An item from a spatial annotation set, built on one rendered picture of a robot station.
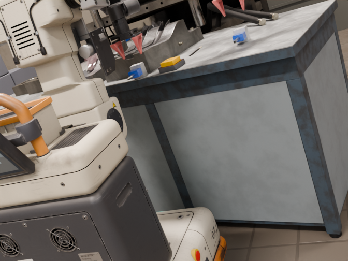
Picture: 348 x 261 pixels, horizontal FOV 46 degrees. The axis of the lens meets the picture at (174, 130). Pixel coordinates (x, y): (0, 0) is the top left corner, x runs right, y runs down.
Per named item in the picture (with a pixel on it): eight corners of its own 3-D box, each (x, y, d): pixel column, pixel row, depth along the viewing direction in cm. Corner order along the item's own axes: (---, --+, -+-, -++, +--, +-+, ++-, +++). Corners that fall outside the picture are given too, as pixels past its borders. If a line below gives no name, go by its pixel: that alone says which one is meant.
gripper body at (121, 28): (117, 39, 169) (110, 21, 167) (139, 31, 165) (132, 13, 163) (111, 42, 163) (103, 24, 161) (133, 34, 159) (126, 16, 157)
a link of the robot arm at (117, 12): (103, 8, 161) (108, 5, 156) (118, 2, 164) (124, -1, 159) (110, 25, 163) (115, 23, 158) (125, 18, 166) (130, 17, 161)
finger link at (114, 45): (123, 58, 172) (114, 37, 169) (138, 53, 169) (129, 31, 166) (116, 62, 166) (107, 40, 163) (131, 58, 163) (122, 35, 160)
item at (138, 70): (136, 84, 160) (131, 71, 158) (125, 87, 162) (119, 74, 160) (147, 74, 171) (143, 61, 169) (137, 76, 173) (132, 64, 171)
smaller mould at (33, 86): (44, 90, 232) (39, 79, 230) (29, 95, 241) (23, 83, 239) (69, 78, 247) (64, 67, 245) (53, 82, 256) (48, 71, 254)
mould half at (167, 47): (150, 72, 172) (139, 41, 168) (106, 82, 188) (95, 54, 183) (203, 38, 210) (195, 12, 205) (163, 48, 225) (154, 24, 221)
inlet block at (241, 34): (243, 47, 154) (238, 33, 153) (230, 50, 157) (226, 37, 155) (250, 38, 165) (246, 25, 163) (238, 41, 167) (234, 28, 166)
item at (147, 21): (153, 45, 264) (143, 19, 259) (122, 54, 280) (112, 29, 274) (189, 25, 301) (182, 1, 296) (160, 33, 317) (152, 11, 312)
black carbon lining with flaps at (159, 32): (142, 54, 178) (134, 33, 175) (115, 61, 188) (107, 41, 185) (180, 32, 204) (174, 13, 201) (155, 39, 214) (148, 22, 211)
